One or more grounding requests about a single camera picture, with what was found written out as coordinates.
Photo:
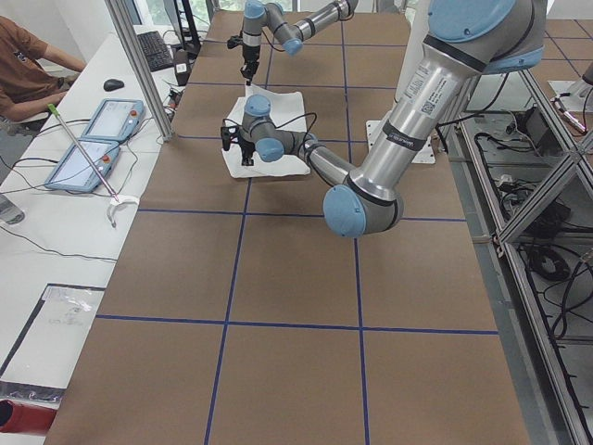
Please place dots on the metal grabber stick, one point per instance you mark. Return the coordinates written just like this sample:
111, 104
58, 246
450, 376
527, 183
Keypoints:
116, 199

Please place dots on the red cylinder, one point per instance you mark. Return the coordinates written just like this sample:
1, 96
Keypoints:
25, 418

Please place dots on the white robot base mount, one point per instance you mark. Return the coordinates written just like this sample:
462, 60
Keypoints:
425, 155

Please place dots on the lower blue teach pendant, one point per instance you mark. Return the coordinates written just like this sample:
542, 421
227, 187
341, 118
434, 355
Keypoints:
74, 173

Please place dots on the white long-sleeve printed shirt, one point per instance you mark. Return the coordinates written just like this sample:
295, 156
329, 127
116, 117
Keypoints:
276, 124

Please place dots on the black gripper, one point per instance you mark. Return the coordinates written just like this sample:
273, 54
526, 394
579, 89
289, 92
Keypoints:
246, 147
250, 55

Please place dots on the aluminium frame rack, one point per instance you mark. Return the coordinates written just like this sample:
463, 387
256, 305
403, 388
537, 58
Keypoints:
535, 177

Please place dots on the black computer keyboard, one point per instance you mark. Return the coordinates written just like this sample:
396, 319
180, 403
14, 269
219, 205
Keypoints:
157, 53

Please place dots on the blue teach pendant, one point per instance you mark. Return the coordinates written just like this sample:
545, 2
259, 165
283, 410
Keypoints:
115, 119
74, 173

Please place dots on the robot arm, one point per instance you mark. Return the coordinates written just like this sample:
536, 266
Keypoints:
258, 16
464, 39

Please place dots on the plastic document sleeve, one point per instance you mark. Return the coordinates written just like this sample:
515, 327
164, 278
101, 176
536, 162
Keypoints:
40, 363

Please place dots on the grey aluminium camera post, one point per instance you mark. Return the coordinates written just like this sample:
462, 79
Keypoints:
131, 46

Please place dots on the seated person brown shirt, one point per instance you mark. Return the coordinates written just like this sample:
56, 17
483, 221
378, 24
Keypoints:
26, 88

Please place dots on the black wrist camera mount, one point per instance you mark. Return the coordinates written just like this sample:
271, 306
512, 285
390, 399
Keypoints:
235, 41
229, 135

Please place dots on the black computer mouse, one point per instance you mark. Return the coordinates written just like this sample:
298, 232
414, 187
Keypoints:
111, 85

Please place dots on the upper blue teach pendant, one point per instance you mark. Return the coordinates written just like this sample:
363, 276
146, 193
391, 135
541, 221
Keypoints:
115, 119

